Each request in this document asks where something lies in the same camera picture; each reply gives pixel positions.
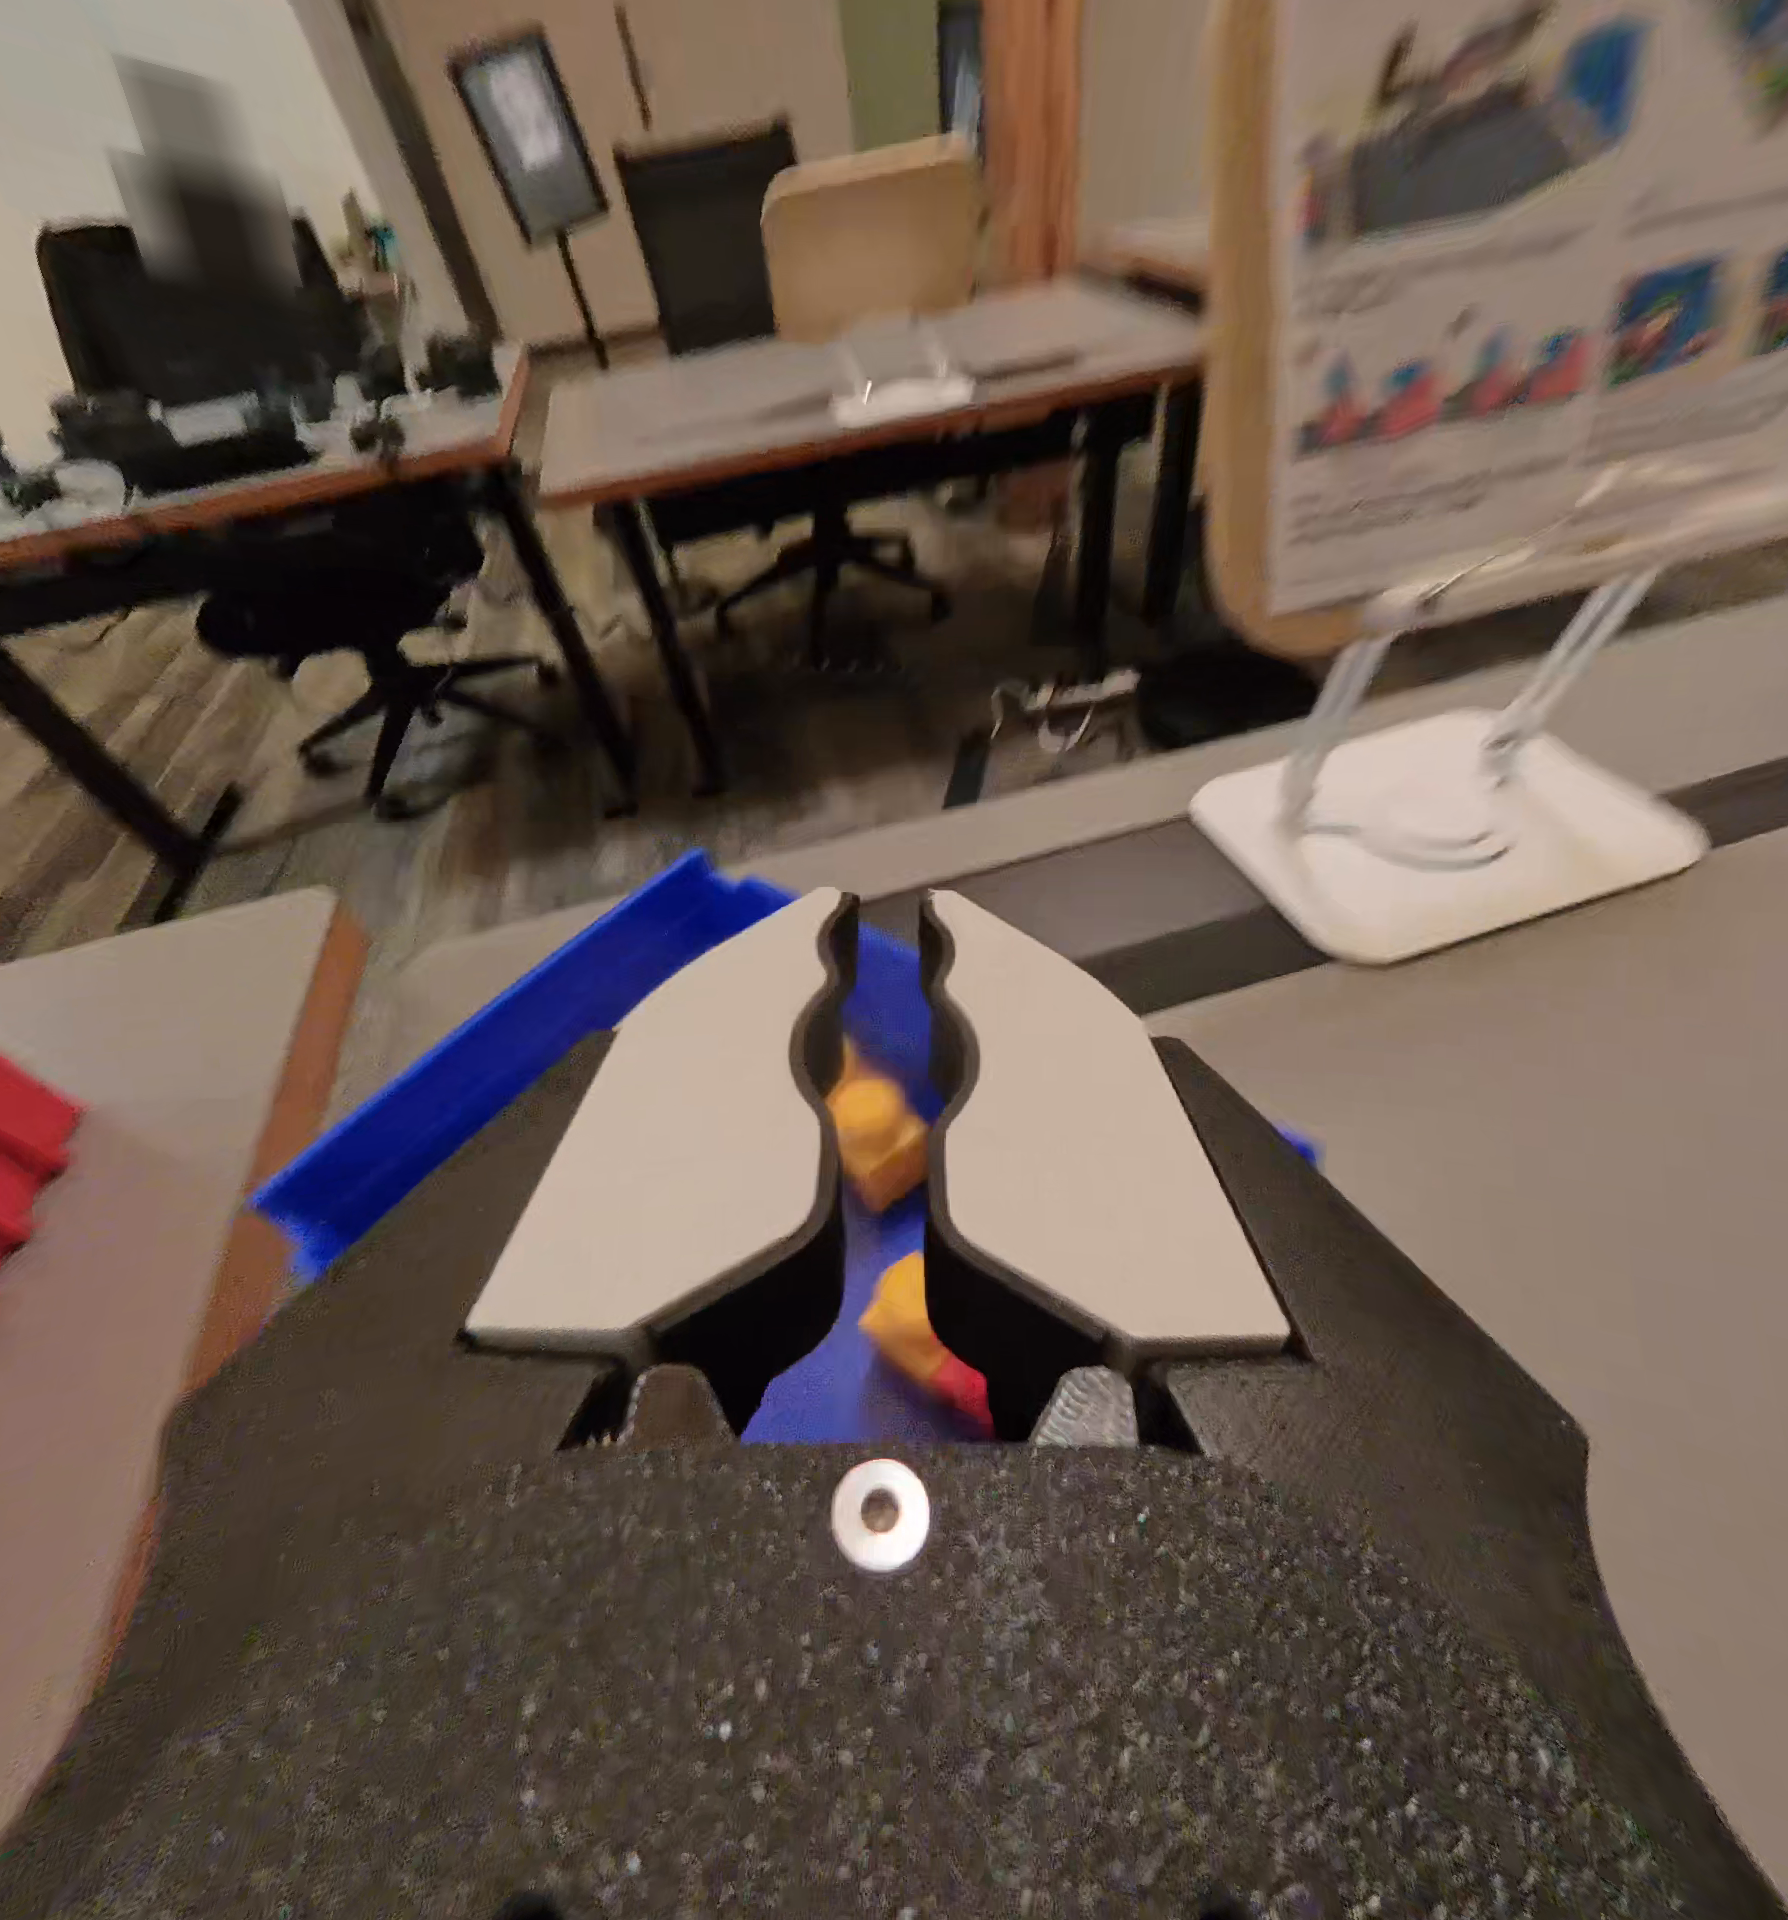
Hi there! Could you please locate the printed instruction sheet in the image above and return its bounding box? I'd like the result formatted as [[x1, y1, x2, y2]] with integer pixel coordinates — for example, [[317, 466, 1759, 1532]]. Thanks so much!
[[1259, 0, 1788, 617]]

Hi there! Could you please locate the blue plastic bin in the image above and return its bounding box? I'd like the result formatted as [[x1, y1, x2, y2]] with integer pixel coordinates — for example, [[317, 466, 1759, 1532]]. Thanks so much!
[[250, 846, 1323, 1450]]

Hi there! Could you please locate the power strip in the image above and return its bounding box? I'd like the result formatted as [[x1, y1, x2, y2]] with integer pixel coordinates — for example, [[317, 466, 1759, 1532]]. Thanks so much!
[[984, 666, 1144, 751]]

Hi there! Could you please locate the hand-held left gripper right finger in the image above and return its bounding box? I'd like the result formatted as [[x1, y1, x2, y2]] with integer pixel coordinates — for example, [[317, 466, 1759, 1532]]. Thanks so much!
[[916, 883, 1295, 1439]]

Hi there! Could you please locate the black office chair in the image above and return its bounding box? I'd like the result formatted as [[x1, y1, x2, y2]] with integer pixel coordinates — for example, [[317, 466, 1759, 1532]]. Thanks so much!
[[198, 487, 556, 822], [614, 118, 954, 661]]

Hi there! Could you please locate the framed screen on stand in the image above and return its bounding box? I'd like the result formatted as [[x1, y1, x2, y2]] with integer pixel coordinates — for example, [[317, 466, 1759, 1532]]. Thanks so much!
[[446, 28, 614, 367]]

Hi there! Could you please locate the white document stand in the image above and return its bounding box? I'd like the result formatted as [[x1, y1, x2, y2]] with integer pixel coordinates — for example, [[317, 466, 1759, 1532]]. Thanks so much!
[[1188, 477, 1711, 966], [829, 337, 979, 429]]

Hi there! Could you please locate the wooden edged desk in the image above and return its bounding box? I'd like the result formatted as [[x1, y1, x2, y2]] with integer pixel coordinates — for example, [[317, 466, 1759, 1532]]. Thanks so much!
[[533, 279, 1209, 801], [0, 345, 640, 918], [0, 883, 375, 1867]]

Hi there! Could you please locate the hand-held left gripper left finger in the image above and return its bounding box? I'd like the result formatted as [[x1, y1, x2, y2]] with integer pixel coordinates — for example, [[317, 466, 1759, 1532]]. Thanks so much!
[[465, 883, 862, 1430]]

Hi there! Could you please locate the black computer monitor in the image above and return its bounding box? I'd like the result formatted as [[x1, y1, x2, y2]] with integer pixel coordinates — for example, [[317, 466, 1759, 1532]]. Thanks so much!
[[34, 218, 372, 415]]

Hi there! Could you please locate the pile of colourful toy blocks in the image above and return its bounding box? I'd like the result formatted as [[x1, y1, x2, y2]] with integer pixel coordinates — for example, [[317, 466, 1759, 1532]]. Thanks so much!
[[819, 1036, 999, 1442]]

